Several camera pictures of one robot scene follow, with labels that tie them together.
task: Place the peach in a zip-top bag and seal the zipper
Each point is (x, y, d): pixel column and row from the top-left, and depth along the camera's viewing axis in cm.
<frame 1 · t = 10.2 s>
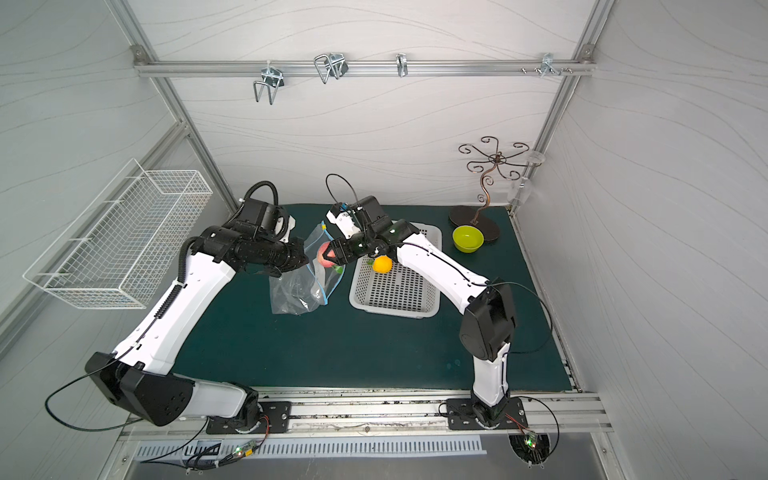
left hand: (310, 260, 74), fingers closed
right hand: (330, 250, 78), fingers open
clear zip-top bag: (310, 289, 91), point 7 cm above the table
white perforated plastic basket: (398, 293, 98), on the table
green plastic bowl: (467, 238, 111), on the table

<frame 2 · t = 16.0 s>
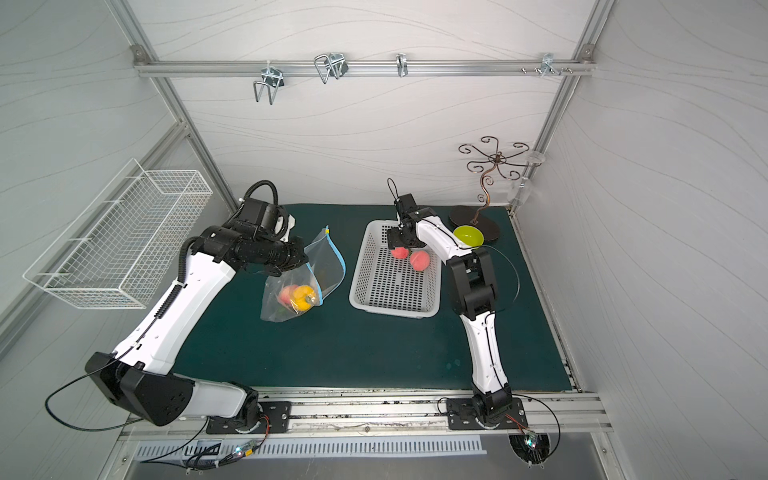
left hand: (309, 258, 74), fingers closed
right hand: (401, 239, 102), fingers open
yellow peach: (303, 297, 84), point 12 cm above the table
pink peach top: (286, 292, 90), point 7 cm above the table
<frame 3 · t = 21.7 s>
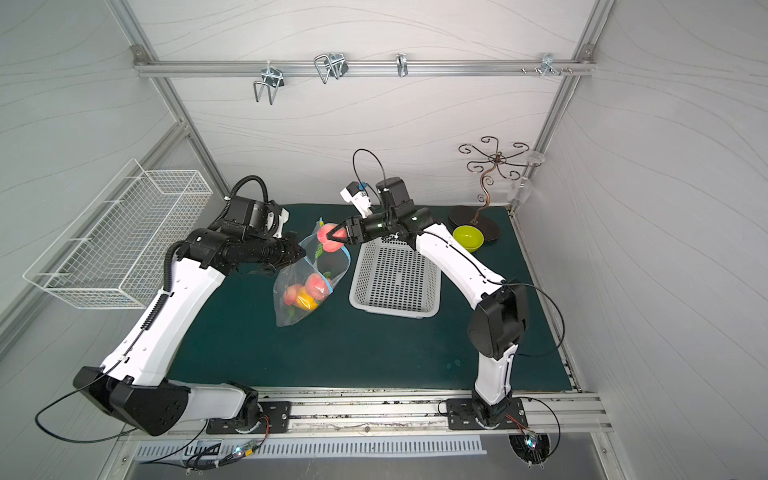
left hand: (306, 252, 72), fingers closed
right hand: (333, 233, 74), fingers open
pink peach middle: (317, 286, 76), point 21 cm above the table
pink peach right: (329, 245, 73), point 30 cm above the table
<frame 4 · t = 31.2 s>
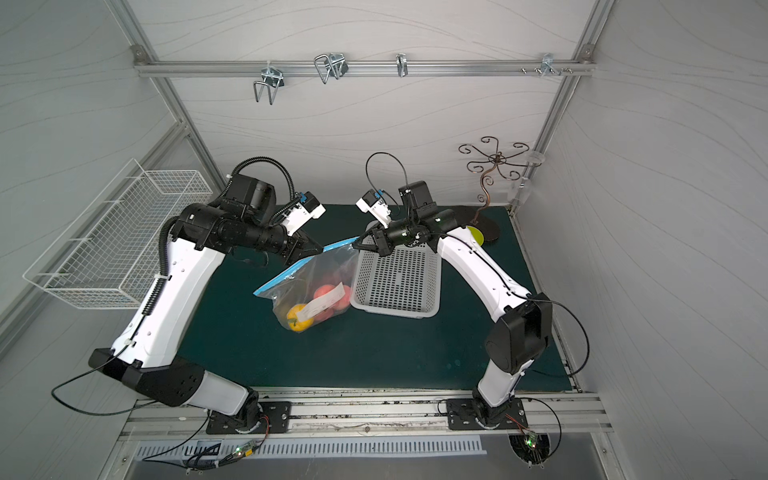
left hand: (315, 248, 66), fingers closed
right hand: (355, 243, 72), fingers closed
clear zip-top bag: (316, 293, 78), point 18 cm above the table
yellow peach: (297, 325, 78), point 13 cm above the table
pink peach middle: (320, 291, 78), point 18 cm above the table
pink peach right: (343, 301, 82), point 13 cm above the table
